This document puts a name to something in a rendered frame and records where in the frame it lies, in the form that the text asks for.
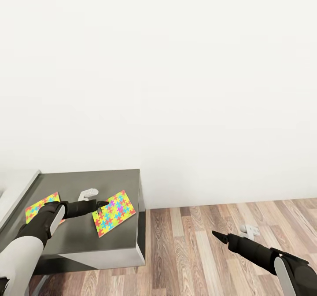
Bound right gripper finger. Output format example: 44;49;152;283
212;231;230;244

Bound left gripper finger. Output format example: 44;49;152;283
96;201;109;211

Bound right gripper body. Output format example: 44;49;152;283
226;233;260;266

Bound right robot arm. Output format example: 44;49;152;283
212;224;317;296

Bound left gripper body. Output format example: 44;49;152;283
73;199;96;218

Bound jigsaw puzzle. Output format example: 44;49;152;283
25;192;60;223
92;190;136;237

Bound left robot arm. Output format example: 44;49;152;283
0;189;109;296

